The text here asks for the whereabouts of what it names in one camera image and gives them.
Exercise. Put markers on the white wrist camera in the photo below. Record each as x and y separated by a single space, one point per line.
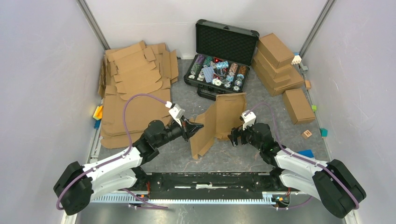
175 111
249 118

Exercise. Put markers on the teal cube block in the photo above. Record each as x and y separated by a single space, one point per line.
323 132

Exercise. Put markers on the orange yellow toy block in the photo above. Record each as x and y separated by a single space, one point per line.
98 113

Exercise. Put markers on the small wooden cube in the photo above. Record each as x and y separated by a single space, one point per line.
307 84

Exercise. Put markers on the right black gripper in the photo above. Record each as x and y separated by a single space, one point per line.
235 132

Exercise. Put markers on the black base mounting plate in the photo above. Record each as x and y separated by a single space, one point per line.
208 185

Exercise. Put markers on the white blue toy brick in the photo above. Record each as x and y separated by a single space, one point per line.
297 59

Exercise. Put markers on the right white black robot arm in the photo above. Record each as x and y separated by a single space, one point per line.
330 182

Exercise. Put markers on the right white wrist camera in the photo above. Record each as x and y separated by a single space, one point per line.
249 118

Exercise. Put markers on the black poker chip case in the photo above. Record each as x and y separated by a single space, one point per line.
223 56

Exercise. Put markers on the single folded cardboard box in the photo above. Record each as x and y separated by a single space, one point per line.
298 107

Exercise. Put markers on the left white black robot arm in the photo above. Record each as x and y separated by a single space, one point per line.
79 184

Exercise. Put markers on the wooden letter H block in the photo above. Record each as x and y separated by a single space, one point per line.
306 134

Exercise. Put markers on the stack of flat cardboard blanks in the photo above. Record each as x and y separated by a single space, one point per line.
133 82

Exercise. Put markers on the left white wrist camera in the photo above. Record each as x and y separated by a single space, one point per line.
175 111

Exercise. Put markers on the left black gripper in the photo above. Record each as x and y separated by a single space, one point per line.
188 129

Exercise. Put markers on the blue green stacked bricks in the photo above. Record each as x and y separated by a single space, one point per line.
307 153

